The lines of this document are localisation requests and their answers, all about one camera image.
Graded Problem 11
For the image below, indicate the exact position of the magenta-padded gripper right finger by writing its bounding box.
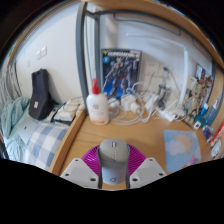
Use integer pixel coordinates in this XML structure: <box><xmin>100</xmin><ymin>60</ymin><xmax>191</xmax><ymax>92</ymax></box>
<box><xmin>126</xmin><ymin>144</ymin><xmax>168</xmax><ymax>190</ymax></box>

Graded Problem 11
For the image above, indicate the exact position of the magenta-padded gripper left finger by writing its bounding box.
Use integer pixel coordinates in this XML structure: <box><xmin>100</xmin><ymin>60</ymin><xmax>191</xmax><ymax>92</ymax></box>
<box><xmin>59</xmin><ymin>144</ymin><xmax>101</xmax><ymax>190</ymax></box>

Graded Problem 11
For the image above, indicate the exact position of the grey computer mouse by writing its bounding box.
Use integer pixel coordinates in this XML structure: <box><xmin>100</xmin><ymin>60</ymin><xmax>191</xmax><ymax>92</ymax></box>
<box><xmin>97</xmin><ymin>138</ymin><xmax>131</xmax><ymax>186</ymax></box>

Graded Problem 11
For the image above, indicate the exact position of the light blue printed mouse pad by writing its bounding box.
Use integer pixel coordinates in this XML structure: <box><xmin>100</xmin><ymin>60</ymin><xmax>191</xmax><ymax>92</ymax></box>
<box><xmin>162</xmin><ymin>129</ymin><xmax>202</xmax><ymax>174</ymax></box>

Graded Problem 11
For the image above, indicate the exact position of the white red-capped lotion bottle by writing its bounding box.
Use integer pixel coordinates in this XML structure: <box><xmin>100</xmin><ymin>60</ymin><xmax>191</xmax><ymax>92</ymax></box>
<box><xmin>85</xmin><ymin>78</ymin><xmax>111</xmax><ymax>126</ymax></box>

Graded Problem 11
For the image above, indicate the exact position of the white power strip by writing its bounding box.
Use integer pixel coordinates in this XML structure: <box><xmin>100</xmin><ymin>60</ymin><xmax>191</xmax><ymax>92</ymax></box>
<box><xmin>143</xmin><ymin>94</ymin><xmax>160</xmax><ymax>118</ymax></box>

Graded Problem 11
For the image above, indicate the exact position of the white grey charger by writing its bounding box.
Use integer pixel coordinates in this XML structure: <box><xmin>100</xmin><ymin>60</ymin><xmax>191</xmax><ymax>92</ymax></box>
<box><xmin>119</xmin><ymin>93</ymin><xmax>142</xmax><ymax>114</ymax></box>

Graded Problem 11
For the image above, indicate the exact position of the blue snack packet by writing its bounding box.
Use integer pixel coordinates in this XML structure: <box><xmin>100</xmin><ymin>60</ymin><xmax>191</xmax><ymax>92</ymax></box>
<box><xmin>202</xmin><ymin>125</ymin><xmax>214</xmax><ymax>141</ymax></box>

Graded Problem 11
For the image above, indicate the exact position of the clear drinking glass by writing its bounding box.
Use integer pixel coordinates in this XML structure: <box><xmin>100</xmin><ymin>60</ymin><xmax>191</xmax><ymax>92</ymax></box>
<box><xmin>158</xmin><ymin>83</ymin><xmax>173</xmax><ymax>108</ymax></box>

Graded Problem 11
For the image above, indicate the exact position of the blue white-capped tube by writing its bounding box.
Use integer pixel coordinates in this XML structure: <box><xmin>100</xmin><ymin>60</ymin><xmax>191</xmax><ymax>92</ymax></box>
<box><xmin>199</xmin><ymin>103</ymin><xmax>209</xmax><ymax>124</ymax></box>

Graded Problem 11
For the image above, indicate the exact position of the black bag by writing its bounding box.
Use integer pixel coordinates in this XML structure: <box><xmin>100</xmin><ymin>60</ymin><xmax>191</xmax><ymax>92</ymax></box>
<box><xmin>28</xmin><ymin>68</ymin><xmax>55</xmax><ymax>121</ymax></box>

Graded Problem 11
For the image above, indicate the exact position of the tan robot figure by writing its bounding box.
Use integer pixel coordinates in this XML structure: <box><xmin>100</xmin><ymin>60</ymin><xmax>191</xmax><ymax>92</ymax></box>
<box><xmin>184</xmin><ymin>74</ymin><xmax>213</xmax><ymax>126</ymax></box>

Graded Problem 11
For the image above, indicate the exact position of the blue spray bottle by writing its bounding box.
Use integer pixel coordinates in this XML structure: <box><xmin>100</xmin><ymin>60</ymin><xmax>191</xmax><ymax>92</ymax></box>
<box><xmin>205</xmin><ymin>96</ymin><xmax>221</xmax><ymax>126</ymax></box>

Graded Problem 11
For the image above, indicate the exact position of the teal blanket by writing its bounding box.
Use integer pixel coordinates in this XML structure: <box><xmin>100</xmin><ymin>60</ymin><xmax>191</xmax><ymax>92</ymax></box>
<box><xmin>0</xmin><ymin>96</ymin><xmax>31</xmax><ymax>139</ymax></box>

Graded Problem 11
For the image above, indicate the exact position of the white desk lamp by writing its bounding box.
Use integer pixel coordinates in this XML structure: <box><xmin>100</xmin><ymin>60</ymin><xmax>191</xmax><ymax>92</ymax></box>
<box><xmin>125</xmin><ymin>32</ymin><xmax>190</xmax><ymax>123</ymax></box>

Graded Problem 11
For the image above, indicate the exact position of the blue robot model kit box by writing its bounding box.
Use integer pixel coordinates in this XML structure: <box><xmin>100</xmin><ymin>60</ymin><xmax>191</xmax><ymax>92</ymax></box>
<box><xmin>100</xmin><ymin>48</ymin><xmax>143</xmax><ymax>101</ymax></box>

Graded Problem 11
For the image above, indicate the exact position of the tangled white cable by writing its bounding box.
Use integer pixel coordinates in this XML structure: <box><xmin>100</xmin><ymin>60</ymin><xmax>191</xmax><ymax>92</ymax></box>
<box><xmin>108</xmin><ymin>81</ymin><xmax>161</xmax><ymax>127</ymax></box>

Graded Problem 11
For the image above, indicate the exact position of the white wall outlet plate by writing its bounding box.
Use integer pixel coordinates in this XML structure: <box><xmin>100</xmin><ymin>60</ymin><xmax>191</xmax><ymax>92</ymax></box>
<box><xmin>143</xmin><ymin>61</ymin><xmax>162</xmax><ymax>78</ymax></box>

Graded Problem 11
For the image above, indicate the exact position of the white wall switch plate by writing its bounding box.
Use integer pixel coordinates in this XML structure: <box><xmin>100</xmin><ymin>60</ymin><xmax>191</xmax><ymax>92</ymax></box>
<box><xmin>35</xmin><ymin>45</ymin><xmax>48</xmax><ymax>61</ymax></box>

